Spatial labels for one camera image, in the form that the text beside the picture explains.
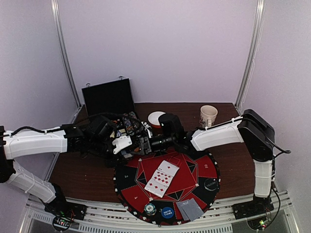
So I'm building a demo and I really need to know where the blue small blind button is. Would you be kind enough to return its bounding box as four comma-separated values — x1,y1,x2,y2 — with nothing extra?
161,207,174,219

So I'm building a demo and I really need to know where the left aluminium frame post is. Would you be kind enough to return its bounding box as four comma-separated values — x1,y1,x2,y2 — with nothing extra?
51,0,82,108

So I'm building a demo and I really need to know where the face-up diamonds card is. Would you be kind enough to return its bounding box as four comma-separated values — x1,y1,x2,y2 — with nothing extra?
151,169,173,186
144,179,168,198

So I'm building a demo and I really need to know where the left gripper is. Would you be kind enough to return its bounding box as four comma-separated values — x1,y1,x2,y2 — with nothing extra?
88,136,128,168

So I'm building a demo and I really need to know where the dealt face-down card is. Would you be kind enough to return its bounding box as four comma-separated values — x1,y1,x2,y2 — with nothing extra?
190,198,204,221
176,200,192,220

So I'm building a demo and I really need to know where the white bowl orange outside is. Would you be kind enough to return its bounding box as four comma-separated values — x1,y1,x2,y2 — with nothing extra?
148,111,165,128

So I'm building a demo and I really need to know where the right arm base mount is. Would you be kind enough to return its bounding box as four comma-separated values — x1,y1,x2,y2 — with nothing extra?
232,201,274,231

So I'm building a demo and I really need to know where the blue backed card deck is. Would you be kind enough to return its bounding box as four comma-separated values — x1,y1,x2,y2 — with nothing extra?
121,150,133,159

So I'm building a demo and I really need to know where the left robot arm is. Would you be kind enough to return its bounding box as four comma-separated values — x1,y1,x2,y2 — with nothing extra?
0,115,132,216

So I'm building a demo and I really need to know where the chip row in case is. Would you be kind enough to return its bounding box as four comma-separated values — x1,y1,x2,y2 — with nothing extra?
122,117,134,135
128,111,142,131

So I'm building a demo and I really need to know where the stack of poker chips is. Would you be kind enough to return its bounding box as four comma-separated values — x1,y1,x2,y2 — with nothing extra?
144,203,156,216

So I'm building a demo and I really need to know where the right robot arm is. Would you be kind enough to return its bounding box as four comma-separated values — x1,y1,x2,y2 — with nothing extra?
138,109,275,215

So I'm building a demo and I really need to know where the cream ceramic mug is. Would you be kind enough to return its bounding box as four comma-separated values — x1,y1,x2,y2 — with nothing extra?
200,105,218,127

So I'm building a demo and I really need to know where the black poker chip case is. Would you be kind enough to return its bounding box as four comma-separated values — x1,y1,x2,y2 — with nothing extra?
82,79,139,136

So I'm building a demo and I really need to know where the round red black poker mat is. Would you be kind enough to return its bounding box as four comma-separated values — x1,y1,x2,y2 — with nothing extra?
113,148,221,226

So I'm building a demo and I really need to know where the right aluminium frame post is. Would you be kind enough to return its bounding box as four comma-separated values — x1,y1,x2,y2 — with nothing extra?
235,0,265,113

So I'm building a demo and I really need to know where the aluminium frame post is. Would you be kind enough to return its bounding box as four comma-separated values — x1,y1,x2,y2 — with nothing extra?
235,0,265,113
51,0,82,108

